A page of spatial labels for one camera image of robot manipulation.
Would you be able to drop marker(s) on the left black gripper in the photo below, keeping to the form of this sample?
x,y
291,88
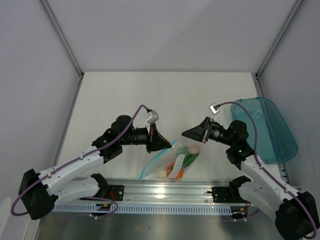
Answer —
x,y
155,141

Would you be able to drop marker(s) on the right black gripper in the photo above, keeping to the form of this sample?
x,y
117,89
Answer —
x,y
201,133

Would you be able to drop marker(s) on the pink toy egg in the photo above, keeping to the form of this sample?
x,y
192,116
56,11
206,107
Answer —
x,y
194,149

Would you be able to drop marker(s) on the clear zip top bag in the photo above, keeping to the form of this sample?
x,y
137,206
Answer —
x,y
166,156

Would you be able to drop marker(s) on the green toy bell pepper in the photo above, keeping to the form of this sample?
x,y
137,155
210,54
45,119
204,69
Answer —
x,y
189,156

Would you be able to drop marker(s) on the white toy egg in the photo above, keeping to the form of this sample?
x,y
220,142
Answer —
x,y
161,174

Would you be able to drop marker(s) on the orange toy pumpkin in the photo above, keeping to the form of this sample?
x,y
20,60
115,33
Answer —
x,y
173,172

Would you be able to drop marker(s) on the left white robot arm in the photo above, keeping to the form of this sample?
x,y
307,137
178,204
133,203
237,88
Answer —
x,y
40,192

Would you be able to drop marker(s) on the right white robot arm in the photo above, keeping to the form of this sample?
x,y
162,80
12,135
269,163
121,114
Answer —
x,y
294,213

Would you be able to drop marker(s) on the teal plastic tray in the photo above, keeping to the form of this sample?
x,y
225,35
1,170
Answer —
x,y
275,142

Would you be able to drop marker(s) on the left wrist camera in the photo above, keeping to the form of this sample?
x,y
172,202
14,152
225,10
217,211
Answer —
x,y
150,117

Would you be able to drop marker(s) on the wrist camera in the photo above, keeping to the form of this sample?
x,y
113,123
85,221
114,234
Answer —
x,y
215,110
150,117

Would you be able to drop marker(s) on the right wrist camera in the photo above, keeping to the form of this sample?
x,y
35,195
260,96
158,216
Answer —
x,y
215,110

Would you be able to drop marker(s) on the aluminium mounting rail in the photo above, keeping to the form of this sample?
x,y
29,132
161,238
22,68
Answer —
x,y
162,191

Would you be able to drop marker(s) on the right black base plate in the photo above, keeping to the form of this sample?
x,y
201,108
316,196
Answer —
x,y
222,194

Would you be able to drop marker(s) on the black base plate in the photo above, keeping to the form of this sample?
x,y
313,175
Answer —
x,y
222,194
116,192

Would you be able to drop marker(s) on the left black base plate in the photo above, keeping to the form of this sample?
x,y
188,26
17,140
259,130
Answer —
x,y
116,192

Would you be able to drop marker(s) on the white slotted cable duct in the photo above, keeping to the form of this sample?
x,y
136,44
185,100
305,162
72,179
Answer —
x,y
132,208

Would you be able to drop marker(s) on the right aluminium frame post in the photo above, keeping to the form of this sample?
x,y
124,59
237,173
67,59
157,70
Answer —
x,y
284,30

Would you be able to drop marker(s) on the aluminium frame post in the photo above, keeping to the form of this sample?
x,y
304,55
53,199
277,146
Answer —
x,y
284,30
53,21

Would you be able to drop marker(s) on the left aluminium frame post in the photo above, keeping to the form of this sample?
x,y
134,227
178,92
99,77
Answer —
x,y
53,21

